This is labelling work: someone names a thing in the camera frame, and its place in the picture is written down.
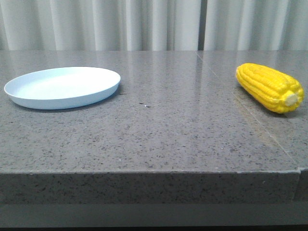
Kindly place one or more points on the light blue round plate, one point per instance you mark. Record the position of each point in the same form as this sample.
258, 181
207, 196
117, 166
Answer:
62, 88

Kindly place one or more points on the yellow corn cob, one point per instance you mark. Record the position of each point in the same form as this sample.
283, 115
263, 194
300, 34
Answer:
275, 90

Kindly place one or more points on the white pleated curtain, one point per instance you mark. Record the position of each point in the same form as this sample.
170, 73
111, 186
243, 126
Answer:
156, 25

